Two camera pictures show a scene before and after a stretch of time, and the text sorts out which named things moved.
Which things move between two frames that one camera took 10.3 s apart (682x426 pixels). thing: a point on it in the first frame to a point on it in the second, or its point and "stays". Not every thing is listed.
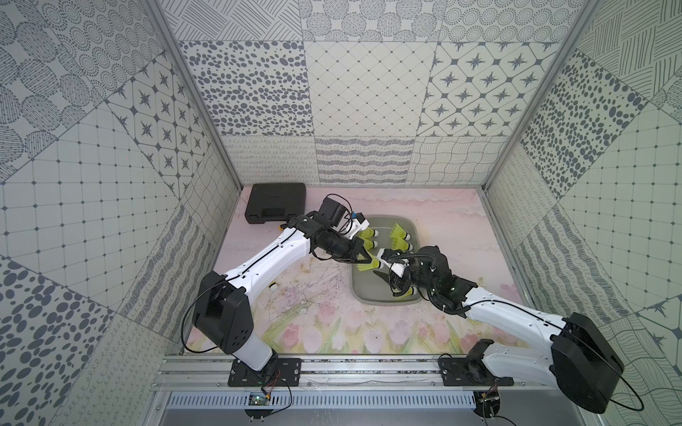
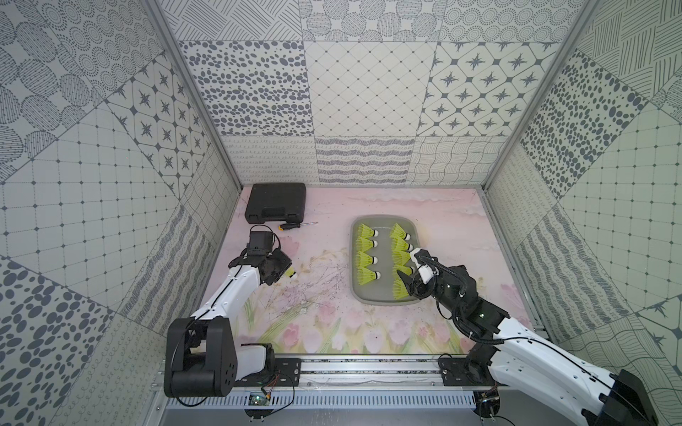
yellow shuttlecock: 398,243 stays
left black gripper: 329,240 to 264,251
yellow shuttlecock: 369,245 stays
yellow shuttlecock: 368,232 stays
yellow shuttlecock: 399,232 stays
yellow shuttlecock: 375,264 to 366,275
